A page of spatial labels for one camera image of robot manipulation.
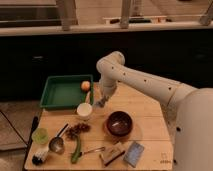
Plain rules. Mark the blue sponge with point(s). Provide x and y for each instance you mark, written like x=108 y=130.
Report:
x=133 y=154

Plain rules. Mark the black white brush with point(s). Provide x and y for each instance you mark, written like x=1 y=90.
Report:
x=40 y=156

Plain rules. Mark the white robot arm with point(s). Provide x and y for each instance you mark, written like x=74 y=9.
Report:
x=193 y=148

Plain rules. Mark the metal measuring scoop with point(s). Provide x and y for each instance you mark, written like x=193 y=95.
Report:
x=56 y=144

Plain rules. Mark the green plastic cup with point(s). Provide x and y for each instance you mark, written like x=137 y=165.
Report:
x=40 y=136

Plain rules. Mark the dark red bowl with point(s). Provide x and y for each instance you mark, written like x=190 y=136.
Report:
x=119 y=123

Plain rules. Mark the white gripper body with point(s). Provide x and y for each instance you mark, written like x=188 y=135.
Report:
x=107 y=90

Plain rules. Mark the wooden block with black edge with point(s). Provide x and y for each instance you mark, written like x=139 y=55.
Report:
x=111 y=154

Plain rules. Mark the orange fruit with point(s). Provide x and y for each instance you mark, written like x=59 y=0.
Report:
x=85 y=86

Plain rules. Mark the white paper cup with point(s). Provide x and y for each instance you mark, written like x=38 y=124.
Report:
x=84 y=111

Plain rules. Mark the yellow banana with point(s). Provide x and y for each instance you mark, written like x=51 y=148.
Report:
x=87 y=99

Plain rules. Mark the green plastic tray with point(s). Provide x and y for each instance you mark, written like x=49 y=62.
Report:
x=64 y=92

